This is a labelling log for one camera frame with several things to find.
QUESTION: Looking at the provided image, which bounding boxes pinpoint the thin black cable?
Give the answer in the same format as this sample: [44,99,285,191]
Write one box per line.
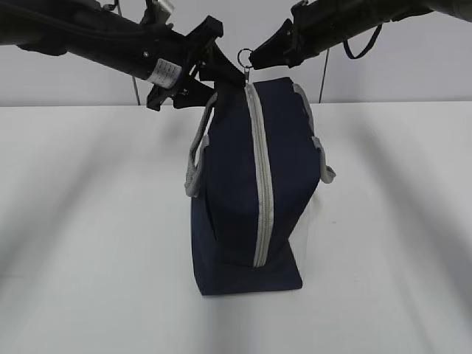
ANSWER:
[342,24,383,60]

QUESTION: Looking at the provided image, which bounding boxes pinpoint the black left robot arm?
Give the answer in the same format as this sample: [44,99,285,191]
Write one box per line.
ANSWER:
[1,1,246,111]

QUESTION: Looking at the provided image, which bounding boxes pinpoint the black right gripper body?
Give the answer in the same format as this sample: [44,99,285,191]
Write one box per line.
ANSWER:
[283,0,339,68]

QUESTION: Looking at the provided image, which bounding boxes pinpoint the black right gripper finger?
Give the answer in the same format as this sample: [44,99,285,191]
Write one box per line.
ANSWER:
[249,20,294,70]

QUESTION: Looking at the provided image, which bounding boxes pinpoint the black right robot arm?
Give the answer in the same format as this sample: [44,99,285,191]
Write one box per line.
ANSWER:
[249,0,471,70]

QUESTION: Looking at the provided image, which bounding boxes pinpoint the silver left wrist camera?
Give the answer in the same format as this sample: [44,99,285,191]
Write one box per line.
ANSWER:
[141,0,175,25]

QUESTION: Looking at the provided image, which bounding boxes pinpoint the silver zipper pull ring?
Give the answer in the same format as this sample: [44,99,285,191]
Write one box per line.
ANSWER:
[236,47,256,85]

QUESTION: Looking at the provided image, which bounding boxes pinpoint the navy blue lunch bag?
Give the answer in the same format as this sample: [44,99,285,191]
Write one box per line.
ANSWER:
[184,77,336,296]

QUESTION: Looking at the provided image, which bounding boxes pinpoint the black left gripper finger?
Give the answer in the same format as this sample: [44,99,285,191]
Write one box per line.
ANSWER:
[201,38,246,87]
[172,79,215,109]

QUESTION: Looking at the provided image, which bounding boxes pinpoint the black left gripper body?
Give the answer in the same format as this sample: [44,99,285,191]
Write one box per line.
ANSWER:
[146,15,223,111]

